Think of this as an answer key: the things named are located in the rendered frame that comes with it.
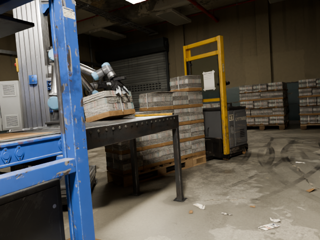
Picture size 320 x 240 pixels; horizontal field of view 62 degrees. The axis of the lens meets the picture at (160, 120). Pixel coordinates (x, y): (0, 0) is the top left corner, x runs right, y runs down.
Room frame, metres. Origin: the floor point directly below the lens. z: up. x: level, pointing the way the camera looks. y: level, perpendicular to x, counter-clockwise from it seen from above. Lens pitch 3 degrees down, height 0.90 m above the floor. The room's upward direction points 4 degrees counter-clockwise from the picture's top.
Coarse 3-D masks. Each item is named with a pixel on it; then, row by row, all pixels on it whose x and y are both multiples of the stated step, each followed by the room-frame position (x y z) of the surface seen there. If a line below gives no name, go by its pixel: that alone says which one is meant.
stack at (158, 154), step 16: (144, 112) 3.17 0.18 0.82; (160, 112) 3.34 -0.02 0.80; (176, 112) 3.53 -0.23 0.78; (112, 144) 3.07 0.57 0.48; (128, 144) 3.00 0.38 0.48; (144, 144) 3.15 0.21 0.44; (112, 160) 3.10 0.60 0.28; (128, 160) 3.00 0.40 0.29; (144, 160) 3.14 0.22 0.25; (160, 160) 3.31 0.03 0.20; (192, 160) 3.68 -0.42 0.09; (112, 176) 3.24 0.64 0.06; (128, 176) 2.98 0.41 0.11; (144, 176) 3.29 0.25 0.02; (160, 176) 3.29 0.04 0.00
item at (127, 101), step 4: (124, 96) 2.46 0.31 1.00; (128, 96) 2.51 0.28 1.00; (124, 100) 2.44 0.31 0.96; (128, 100) 2.49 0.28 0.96; (132, 100) 2.55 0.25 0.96; (124, 104) 2.43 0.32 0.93; (128, 104) 2.48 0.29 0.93; (132, 104) 2.54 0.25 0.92; (124, 108) 2.42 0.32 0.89; (128, 108) 2.47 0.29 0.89; (132, 108) 2.52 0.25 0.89; (124, 116) 2.52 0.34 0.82
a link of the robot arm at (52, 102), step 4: (52, 52) 2.30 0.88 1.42; (52, 56) 2.30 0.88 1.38; (52, 60) 2.31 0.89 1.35; (52, 64) 2.33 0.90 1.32; (52, 68) 2.33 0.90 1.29; (52, 72) 2.33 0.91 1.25; (52, 76) 2.33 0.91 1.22; (52, 80) 2.33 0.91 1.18; (52, 84) 2.33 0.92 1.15; (52, 88) 2.33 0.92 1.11; (56, 88) 2.33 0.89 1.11; (52, 92) 2.32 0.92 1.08; (56, 92) 2.33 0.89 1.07; (52, 96) 2.31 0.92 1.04; (56, 96) 2.31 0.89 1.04; (48, 100) 2.29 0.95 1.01; (52, 100) 2.29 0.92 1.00; (56, 100) 2.30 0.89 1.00; (48, 104) 2.29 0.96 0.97; (52, 104) 2.30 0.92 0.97; (56, 104) 2.30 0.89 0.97; (52, 108) 2.30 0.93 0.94; (56, 108) 2.31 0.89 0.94
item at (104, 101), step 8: (88, 96) 2.33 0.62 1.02; (96, 96) 2.28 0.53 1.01; (104, 96) 2.24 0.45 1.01; (112, 96) 2.32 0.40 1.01; (88, 104) 2.34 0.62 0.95; (96, 104) 2.30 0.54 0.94; (104, 104) 2.25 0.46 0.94; (112, 104) 2.29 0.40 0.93; (88, 112) 2.35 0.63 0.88; (96, 112) 2.30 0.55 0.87; (96, 120) 2.32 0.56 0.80
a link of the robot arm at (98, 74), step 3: (99, 69) 2.42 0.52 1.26; (93, 72) 2.41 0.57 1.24; (96, 72) 2.40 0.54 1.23; (99, 72) 2.40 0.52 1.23; (102, 72) 2.40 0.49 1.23; (93, 75) 2.39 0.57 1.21; (96, 75) 2.39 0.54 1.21; (99, 75) 2.40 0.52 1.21; (102, 75) 2.42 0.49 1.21; (93, 78) 2.40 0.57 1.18; (96, 78) 2.40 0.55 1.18; (99, 78) 2.42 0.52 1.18
